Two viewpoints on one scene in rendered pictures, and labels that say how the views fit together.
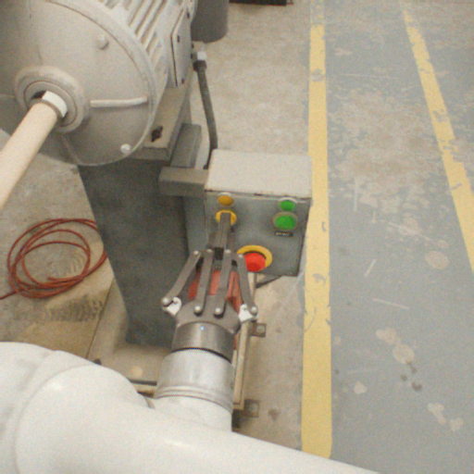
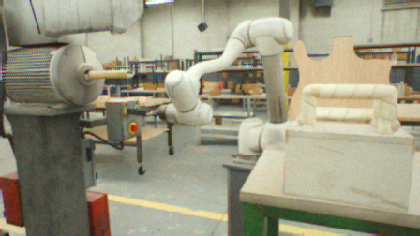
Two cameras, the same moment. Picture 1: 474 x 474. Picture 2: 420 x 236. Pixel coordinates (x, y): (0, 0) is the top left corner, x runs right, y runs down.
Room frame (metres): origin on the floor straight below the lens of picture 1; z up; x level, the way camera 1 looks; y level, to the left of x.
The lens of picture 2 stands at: (-0.23, 1.20, 1.24)
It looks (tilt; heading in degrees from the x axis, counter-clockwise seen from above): 9 degrees down; 284
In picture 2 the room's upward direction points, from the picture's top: 1 degrees counter-clockwise
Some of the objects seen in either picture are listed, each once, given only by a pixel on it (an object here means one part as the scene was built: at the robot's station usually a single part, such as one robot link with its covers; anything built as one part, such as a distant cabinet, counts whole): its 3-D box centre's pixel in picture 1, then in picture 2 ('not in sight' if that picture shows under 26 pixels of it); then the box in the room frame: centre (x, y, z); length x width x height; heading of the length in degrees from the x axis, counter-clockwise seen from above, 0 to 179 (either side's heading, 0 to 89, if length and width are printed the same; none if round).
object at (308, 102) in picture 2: not in sight; (307, 110); (-0.32, 0.50, 1.15); 0.03 x 0.03 x 0.09
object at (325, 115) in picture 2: not in sight; (341, 116); (-0.43, 0.36, 1.12); 0.20 x 0.03 x 0.03; 170
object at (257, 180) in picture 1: (245, 199); (111, 125); (0.60, -0.02, 0.99); 0.24 x 0.21 x 0.26; 174
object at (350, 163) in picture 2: not in sight; (340, 159); (-0.41, 0.47, 1.02); 0.27 x 0.15 x 0.17; 171
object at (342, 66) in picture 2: not in sight; (339, 94); (-0.47, 0.16, 1.17); 0.35 x 0.04 x 0.40; 171
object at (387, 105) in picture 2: not in sight; (387, 113); (-0.48, 0.53, 1.15); 0.03 x 0.03 x 0.09
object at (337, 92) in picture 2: not in sight; (347, 92); (-0.40, 0.52, 1.20); 0.20 x 0.03 x 0.03; 170
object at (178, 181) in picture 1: (213, 184); (101, 121); (0.61, 0.04, 1.02); 0.19 x 0.04 x 0.04; 84
